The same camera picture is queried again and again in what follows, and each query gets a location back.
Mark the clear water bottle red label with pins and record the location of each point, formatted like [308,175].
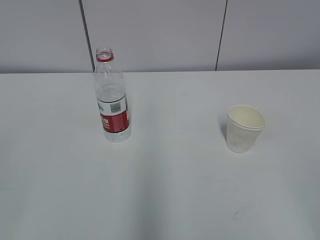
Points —
[110,90]

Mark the white paper cup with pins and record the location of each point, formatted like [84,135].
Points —
[244,125]

